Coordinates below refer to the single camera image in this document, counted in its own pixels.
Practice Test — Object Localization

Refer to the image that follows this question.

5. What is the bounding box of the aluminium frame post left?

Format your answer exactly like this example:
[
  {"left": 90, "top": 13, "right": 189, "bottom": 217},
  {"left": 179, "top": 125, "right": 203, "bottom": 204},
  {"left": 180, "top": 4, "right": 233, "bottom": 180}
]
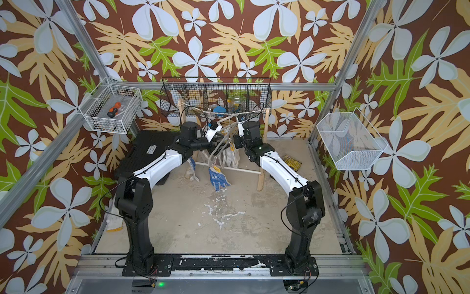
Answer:
[{"left": 1, "top": 1, "right": 109, "bottom": 228}]

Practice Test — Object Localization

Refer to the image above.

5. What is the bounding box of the blue object in basket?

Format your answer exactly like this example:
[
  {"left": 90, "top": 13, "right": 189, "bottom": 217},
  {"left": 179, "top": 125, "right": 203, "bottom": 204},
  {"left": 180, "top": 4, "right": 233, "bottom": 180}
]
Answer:
[{"left": 213, "top": 106, "right": 226, "bottom": 116}]

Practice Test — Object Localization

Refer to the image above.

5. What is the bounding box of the white wire basket left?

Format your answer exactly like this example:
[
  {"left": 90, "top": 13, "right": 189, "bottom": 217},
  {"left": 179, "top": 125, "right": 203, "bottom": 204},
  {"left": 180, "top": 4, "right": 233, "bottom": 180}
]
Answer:
[{"left": 82, "top": 78, "right": 143, "bottom": 134}]

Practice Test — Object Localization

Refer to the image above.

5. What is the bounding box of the white glove behind left arm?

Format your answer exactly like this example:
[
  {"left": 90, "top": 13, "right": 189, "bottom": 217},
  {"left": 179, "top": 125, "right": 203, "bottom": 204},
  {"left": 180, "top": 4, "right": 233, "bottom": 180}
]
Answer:
[{"left": 105, "top": 200, "right": 124, "bottom": 232}]

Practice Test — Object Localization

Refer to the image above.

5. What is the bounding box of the black plastic tool case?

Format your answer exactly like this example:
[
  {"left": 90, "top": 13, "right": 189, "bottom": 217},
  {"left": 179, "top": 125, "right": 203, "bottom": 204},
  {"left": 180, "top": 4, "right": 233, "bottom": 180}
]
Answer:
[{"left": 114, "top": 130, "right": 179, "bottom": 180}]

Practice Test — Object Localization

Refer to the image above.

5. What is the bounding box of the black wire basket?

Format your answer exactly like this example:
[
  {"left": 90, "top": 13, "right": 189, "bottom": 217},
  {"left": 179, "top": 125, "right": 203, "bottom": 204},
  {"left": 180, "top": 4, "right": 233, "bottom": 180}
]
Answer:
[{"left": 157, "top": 78, "right": 272, "bottom": 117}]

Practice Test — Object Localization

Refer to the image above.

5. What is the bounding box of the aluminium frame post right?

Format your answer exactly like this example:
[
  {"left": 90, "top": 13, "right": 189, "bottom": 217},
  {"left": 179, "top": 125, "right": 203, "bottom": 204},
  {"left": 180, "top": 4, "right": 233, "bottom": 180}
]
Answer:
[{"left": 308, "top": 0, "right": 387, "bottom": 142}]

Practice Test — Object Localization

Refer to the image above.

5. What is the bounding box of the white mesh basket right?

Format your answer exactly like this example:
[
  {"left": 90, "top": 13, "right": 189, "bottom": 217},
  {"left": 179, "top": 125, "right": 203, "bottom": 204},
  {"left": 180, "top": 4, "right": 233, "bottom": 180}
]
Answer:
[{"left": 317, "top": 108, "right": 388, "bottom": 171}]

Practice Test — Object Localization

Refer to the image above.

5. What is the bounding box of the clear glass jar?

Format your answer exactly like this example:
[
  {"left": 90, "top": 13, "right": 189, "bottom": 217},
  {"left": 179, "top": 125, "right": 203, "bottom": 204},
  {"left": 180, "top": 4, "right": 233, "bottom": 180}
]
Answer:
[{"left": 228, "top": 96, "right": 246, "bottom": 113}]

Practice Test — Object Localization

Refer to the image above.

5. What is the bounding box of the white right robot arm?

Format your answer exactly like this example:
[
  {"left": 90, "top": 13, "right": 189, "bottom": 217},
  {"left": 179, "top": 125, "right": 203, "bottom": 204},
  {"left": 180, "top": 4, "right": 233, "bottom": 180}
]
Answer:
[{"left": 234, "top": 121, "right": 326, "bottom": 275}]

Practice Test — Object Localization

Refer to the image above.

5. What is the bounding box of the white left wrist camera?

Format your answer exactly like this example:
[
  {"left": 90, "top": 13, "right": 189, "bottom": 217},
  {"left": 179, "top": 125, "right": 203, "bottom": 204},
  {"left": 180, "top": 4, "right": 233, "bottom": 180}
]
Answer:
[{"left": 205, "top": 122, "right": 222, "bottom": 142}]

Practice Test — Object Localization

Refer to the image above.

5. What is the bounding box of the blue dotted yellow cuff glove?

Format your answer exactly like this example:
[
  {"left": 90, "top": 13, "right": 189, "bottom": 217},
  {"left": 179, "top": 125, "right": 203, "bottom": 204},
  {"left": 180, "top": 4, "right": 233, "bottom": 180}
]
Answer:
[{"left": 185, "top": 158, "right": 200, "bottom": 182}]

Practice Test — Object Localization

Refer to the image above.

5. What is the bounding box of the aluminium frame post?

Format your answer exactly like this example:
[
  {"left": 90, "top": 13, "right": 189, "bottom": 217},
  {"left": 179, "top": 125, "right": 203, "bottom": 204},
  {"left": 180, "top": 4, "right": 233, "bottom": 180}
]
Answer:
[
  {"left": 308, "top": 0, "right": 387, "bottom": 142},
  {"left": 1, "top": 1, "right": 109, "bottom": 228}
]

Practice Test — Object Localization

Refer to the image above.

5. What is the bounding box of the white yellow cuff glove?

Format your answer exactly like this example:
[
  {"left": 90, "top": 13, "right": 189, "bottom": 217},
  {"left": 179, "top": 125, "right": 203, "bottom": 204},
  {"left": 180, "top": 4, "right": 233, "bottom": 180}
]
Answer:
[{"left": 220, "top": 143, "right": 240, "bottom": 168}]

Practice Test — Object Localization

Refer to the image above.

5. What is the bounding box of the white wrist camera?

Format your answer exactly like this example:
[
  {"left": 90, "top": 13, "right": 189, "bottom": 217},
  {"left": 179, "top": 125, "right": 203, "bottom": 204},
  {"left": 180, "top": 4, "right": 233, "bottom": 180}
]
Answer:
[
  {"left": 205, "top": 122, "right": 222, "bottom": 142},
  {"left": 237, "top": 120, "right": 246, "bottom": 138}
]

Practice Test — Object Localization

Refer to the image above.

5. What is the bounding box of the white clip hanger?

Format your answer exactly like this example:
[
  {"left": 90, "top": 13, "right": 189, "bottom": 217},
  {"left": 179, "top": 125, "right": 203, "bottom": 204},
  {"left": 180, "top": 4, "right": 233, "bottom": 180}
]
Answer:
[{"left": 203, "top": 109, "right": 261, "bottom": 138}]

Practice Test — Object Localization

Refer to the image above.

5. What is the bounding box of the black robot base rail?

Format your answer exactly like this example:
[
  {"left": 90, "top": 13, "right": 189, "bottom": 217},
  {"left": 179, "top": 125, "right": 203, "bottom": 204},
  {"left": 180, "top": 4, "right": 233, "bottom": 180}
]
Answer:
[{"left": 122, "top": 254, "right": 319, "bottom": 278}]

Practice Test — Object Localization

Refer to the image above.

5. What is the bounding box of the yellow screwdriver bit set case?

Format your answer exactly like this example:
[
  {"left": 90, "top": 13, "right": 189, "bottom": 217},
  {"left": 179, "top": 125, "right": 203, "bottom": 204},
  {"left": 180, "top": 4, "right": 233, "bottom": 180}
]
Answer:
[{"left": 282, "top": 154, "right": 302, "bottom": 172}]

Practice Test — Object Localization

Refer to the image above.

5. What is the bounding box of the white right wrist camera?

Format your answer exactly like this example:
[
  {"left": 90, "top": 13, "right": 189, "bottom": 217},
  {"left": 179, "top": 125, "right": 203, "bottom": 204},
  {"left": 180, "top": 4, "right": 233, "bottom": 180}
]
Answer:
[{"left": 237, "top": 120, "right": 246, "bottom": 138}]

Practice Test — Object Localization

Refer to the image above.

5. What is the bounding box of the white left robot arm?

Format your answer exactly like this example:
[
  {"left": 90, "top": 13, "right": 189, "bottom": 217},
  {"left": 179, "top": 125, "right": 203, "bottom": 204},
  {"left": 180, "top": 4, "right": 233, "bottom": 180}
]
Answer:
[{"left": 115, "top": 122, "right": 223, "bottom": 276}]

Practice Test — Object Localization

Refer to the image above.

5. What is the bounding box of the wooden drying rack frame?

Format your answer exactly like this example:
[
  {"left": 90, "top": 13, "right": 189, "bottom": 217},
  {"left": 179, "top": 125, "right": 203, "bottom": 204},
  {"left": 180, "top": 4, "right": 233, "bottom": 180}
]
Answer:
[{"left": 177, "top": 98, "right": 270, "bottom": 192}]

